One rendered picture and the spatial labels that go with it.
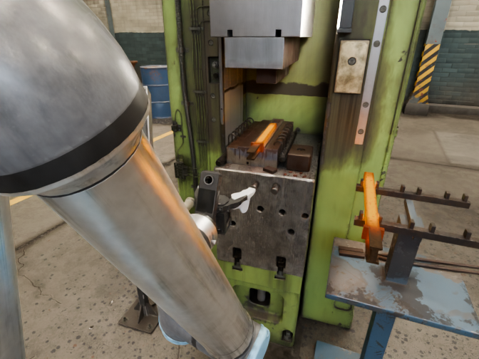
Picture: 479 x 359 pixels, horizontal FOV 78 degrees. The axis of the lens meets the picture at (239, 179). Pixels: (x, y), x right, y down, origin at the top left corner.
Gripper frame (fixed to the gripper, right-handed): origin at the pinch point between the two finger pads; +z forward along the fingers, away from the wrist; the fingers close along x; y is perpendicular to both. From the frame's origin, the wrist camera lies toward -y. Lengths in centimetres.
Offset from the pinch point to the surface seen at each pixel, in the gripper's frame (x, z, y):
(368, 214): 37.3, 3.2, 5.1
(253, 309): 0, 32, 84
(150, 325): -50, 17, 97
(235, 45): -8.4, 33.0, -34.1
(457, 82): 245, 607, 42
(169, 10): -39, 47, -46
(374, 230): 37.7, -5.9, 4.0
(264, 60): 1.6, 33.1, -29.5
